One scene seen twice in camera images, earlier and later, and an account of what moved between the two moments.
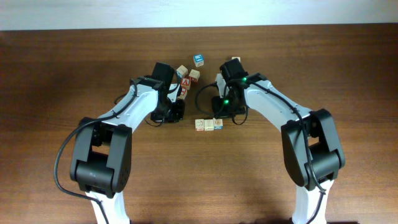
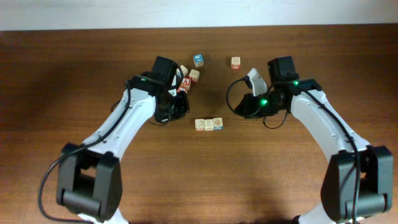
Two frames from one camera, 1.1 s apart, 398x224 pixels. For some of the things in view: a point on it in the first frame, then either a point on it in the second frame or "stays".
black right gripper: [221, 107] → [245, 107]
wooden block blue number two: [199, 124] stays
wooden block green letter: [209, 125] stays
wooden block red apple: [218, 124] stays
